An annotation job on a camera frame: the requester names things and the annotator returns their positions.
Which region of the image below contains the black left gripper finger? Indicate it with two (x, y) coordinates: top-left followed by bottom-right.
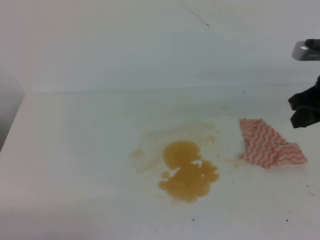
(288, 90), (320, 110)

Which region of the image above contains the pink white striped rag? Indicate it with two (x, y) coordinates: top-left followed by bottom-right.
(239, 118), (308, 169)

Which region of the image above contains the brown coffee stain puddle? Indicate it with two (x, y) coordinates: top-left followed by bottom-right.
(158, 140), (220, 204)

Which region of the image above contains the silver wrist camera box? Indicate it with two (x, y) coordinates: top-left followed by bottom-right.
(291, 38), (320, 62)

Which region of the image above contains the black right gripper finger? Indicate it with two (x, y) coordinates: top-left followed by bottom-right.
(290, 106), (320, 129)

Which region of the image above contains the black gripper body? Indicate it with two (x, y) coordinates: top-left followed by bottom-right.
(310, 75), (320, 100)

